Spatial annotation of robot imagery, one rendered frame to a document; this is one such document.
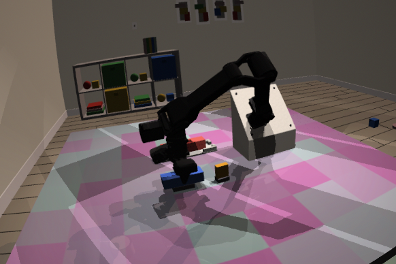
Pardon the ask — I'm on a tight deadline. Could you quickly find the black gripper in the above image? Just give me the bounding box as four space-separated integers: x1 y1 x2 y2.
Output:
166 136 198 184

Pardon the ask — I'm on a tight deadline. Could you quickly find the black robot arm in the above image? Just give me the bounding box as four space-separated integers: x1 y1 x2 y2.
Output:
139 51 278 165

